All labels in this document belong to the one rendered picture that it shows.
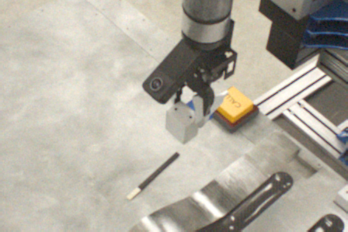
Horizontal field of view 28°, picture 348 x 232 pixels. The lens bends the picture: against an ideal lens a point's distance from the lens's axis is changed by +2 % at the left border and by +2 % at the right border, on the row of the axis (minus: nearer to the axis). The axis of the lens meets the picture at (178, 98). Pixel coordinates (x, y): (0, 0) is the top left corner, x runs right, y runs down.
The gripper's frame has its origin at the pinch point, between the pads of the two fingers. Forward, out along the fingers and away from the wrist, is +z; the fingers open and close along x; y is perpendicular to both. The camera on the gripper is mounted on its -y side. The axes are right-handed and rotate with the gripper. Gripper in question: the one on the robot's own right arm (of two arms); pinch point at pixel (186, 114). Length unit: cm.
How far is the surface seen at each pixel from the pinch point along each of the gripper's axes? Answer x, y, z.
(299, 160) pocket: -16.6, 13.8, 8.6
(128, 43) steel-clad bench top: 31.2, 12.8, 15.2
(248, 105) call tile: -0.5, 17.9, 11.4
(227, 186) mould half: -12.8, -1.5, 6.7
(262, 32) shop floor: 62, 107, 95
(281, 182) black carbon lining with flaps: -18.4, 6.3, 6.6
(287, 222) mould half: -24.1, 1.2, 6.5
